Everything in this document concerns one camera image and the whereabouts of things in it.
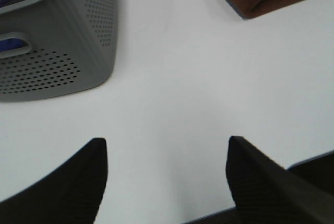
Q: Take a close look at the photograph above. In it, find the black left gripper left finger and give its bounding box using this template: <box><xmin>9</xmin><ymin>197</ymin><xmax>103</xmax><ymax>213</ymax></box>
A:
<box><xmin>1</xmin><ymin>138</ymin><xmax>108</xmax><ymax>223</ymax></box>

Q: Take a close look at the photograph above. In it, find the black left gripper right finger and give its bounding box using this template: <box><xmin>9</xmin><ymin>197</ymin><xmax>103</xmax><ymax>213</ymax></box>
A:
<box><xmin>225</xmin><ymin>136</ymin><xmax>333</xmax><ymax>223</ymax></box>

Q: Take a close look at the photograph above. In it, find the grey perforated laundry basket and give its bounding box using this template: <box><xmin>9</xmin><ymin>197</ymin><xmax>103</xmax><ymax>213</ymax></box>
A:
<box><xmin>1</xmin><ymin>0</ymin><xmax>118</xmax><ymax>102</ymax></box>

